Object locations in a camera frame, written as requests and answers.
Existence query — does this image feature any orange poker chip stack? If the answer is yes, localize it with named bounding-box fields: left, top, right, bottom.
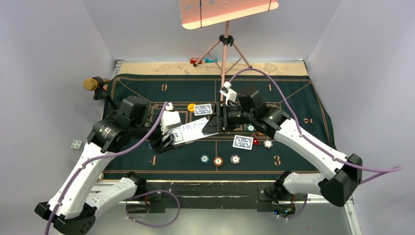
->
left=213, top=157, right=224, bottom=166

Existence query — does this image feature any gold knob black clamp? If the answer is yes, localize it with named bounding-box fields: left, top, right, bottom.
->
left=83, top=76, right=118, bottom=110

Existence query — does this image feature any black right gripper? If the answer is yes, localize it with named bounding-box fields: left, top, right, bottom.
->
left=203, top=101, right=255, bottom=132

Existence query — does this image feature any red clip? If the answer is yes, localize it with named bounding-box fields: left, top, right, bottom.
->
left=190, top=58, right=202, bottom=66

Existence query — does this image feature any green blue poker chip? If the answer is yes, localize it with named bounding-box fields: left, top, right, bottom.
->
left=246, top=124, right=256, bottom=132
left=200, top=155, right=210, bottom=164

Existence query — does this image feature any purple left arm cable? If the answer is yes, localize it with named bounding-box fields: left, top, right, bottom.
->
left=44, top=101, right=181, bottom=235

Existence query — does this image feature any blue playing card deck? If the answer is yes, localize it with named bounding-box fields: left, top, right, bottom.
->
left=171, top=117, right=219, bottom=146

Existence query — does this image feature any pink music stand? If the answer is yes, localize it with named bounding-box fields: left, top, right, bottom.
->
left=179, top=0, right=279, bottom=85

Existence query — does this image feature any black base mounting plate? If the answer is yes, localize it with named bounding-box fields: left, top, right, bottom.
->
left=115, top=183, right=307, bottom=214

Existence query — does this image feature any teal clip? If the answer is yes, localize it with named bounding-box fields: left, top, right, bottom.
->
left=205, top=58, right=218, bottom=63

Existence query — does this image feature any red black triangle dealer marker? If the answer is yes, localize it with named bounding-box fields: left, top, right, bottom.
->
left=252, top=134, right=260, bottom=145

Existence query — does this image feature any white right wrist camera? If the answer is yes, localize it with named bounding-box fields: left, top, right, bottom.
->
left=219, top=81, right=237, bottom=105

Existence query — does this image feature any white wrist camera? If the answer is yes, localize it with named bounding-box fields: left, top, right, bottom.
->
left=219, top=81, right=237, bottom=105
left=160, top=102, right=182, bottom=134

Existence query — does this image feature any blue playing card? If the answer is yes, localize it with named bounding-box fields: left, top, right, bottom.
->
left=232, top=135, right=254, bottom=150
left=194, top=103, right=213, bottom=116

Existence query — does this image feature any yellow big blind button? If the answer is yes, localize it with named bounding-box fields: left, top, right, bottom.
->
left=187, top=103, right=196, bottom=112

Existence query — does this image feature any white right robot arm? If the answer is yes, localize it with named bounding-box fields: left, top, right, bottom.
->
left=202, top=87, right=363, bottom=207

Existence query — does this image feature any dark green poker mat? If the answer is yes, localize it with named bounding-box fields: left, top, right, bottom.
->
left=103, top=71, right=335, bottom=181

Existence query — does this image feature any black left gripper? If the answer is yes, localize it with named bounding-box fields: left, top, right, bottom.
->
left=129, top=108, right=177, bottom=153

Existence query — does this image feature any aluminium frame rail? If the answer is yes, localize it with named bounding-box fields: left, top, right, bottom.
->
left=58, top=180, right=362, bottom=235

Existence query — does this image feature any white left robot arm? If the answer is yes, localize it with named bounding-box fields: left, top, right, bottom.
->
left=35, top=96, right=173, bottom=235

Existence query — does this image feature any small grey lego block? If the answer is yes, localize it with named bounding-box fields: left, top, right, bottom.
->
left=70, top=140, right=85, bottom=150

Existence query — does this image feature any white blue chip stack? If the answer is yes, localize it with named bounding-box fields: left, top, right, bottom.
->
left=230, top=155, right=240, bottom=164

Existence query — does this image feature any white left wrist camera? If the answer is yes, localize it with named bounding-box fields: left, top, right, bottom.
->
left=160, top=102, right=182, bottom=134

